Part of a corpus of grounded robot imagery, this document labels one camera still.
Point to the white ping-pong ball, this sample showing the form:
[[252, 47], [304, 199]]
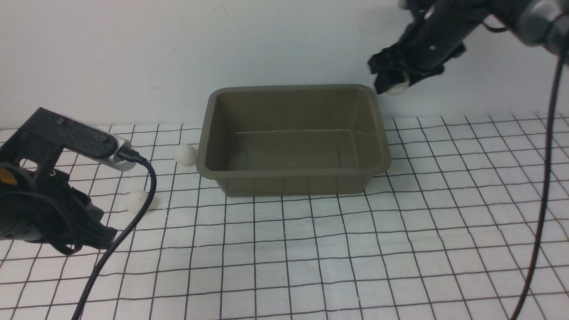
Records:
[[135, 200], [185, 155], [400, 88]]

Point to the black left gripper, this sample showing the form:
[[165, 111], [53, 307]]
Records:
[[55, 213]]

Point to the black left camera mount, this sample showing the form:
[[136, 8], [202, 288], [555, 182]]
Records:
[[44, 136]]

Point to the white checkered tablecloth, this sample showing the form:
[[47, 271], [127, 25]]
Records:
[[446, 233]]

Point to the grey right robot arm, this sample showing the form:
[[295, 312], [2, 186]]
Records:
[[536, 23]]

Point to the olive green plastic bin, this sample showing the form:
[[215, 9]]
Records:
[[293, 140]]

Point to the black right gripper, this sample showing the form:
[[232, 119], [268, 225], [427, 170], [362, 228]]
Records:
[[436, 33]]

